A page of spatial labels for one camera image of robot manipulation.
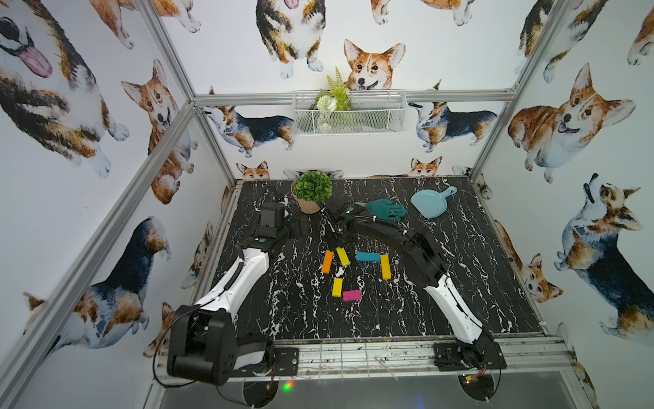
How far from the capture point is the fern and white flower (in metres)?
0.81

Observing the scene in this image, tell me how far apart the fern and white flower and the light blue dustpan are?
52cm

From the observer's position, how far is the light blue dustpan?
44.1 inches
